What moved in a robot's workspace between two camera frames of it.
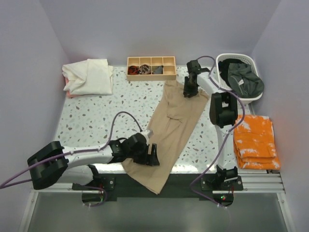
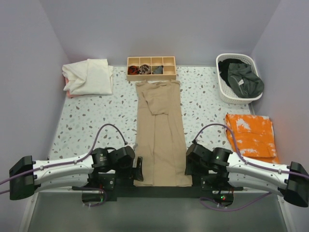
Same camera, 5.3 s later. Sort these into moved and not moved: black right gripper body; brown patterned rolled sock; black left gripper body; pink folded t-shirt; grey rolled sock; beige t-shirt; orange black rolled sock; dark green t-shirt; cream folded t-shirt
Moved: beige t-shirt; black left gripper body; black right gripper body
Not moved: orange black rolled sock; pink folded t-shirt; grey rolled sock; cream folded t-shirt; dark green t-shirt; brown patterned rolled sock
